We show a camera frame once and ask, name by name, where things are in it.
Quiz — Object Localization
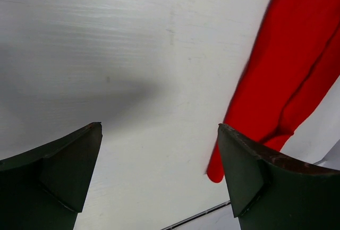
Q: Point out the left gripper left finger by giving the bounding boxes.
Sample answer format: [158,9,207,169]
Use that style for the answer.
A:
[1,122,103,230]

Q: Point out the red t shirt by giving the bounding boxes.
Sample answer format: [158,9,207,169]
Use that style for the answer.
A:
[206,0,340,184]

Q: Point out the aluminium table edge rail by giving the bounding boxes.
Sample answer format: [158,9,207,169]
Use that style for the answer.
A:
[161,201,231,230]

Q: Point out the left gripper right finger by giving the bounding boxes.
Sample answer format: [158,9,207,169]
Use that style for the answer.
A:
[218,124,339,230]

